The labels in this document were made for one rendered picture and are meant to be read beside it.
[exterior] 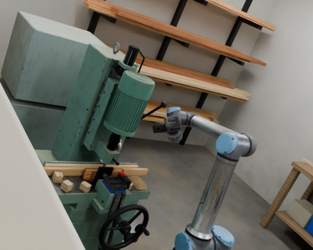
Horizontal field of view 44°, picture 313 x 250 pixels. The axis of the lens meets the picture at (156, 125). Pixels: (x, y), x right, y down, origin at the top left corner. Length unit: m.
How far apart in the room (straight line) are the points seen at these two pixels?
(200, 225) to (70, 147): 0.85
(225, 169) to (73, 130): 0.88
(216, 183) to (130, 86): 0.66
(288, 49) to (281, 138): 1.19
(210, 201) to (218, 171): 0.17
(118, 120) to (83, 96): 0.32
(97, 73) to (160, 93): 3.10
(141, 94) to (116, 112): 0.16
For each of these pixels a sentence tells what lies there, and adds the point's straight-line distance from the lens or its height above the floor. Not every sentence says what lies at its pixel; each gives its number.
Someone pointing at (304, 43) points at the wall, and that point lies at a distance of 5.42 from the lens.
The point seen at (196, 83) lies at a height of 1.08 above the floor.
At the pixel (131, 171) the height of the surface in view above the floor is 0.93.
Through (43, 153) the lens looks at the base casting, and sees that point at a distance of 2.44.
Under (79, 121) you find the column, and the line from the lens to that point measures 2.21.
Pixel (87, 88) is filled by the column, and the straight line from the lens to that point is 2.18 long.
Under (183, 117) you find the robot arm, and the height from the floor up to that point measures 1.28.
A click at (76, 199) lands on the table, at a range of 1.99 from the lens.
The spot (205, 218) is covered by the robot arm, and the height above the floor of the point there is 0.98.
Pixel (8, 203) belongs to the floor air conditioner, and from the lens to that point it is 0.26.
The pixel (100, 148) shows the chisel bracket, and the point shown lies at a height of 1.05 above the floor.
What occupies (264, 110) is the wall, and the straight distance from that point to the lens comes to 5.54.
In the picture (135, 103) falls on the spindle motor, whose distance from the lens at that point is 1.94.
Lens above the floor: 1.95
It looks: 19 degrees down
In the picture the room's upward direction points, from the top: 24 degrees clockwise
